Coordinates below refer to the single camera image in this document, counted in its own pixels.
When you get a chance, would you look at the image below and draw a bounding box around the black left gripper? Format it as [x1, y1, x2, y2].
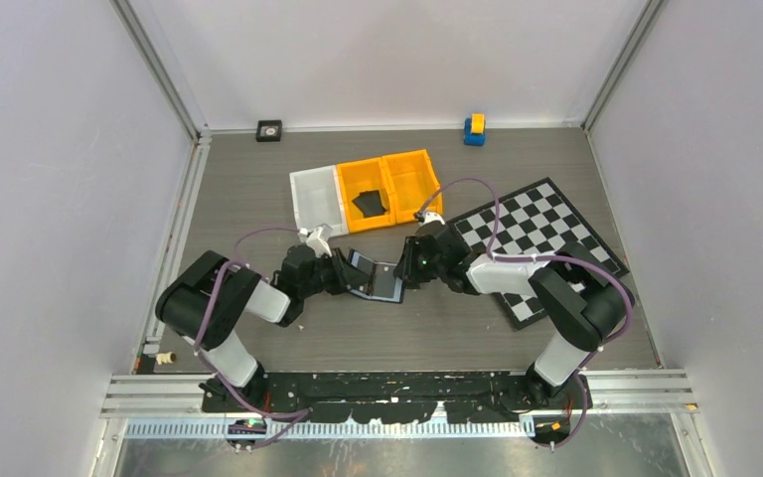
[299, 246, 369, 299]

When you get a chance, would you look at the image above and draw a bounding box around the dark grey credit card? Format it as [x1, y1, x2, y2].
[359, 194, 393, 220]

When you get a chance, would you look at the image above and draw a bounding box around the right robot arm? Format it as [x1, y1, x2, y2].
[394, 224, 635, 408]

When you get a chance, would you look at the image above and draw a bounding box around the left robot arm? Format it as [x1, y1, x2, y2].
[154, 244, 371, 411]

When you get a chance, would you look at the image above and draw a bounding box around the white plastic bin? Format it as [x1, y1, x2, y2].
[289, 165, 349, 237]

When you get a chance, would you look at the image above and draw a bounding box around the orange plastic bin right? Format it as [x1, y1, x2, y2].
[381, 149, 440, 225]

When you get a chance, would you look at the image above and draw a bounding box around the orange plastic bin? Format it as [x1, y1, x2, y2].
[381, 149, 440, 225]
[336, 157, 395, 234]

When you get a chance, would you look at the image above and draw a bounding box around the orange plastic bin left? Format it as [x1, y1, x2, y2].
[336, 157, 395, 234]

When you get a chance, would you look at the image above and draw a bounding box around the black white checkerboard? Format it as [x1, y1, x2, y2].
[453, 177, 630, 331]

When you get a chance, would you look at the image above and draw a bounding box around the blue toy car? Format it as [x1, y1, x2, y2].
[463, 117, 486, 146]

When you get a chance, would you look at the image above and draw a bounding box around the yellow toy block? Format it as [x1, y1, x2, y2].
[471, 113, 485, 135]

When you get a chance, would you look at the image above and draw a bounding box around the small black square box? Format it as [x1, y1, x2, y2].
[255, 119, 283, 143]

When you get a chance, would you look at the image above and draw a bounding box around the small beige plastic piece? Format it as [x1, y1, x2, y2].
[155, 352, 177, 366]

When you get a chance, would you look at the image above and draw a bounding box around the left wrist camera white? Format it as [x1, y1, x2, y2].
[298, 224, 333, 257]

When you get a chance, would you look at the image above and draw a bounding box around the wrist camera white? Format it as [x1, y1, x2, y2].
[414, 210, 445, 236]
[298, 224, 333, 257]

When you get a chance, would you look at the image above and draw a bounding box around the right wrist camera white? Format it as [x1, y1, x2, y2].
[414, 210, 445, 236]

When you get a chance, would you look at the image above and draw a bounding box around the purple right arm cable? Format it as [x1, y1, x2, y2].
[420, 177, 637, 451]

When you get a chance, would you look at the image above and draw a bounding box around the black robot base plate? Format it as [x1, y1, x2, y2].
[199, 371, 592, 424]

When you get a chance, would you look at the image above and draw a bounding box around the aluminium frame rail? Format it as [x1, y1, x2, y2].
[101, 369, 698, 444]

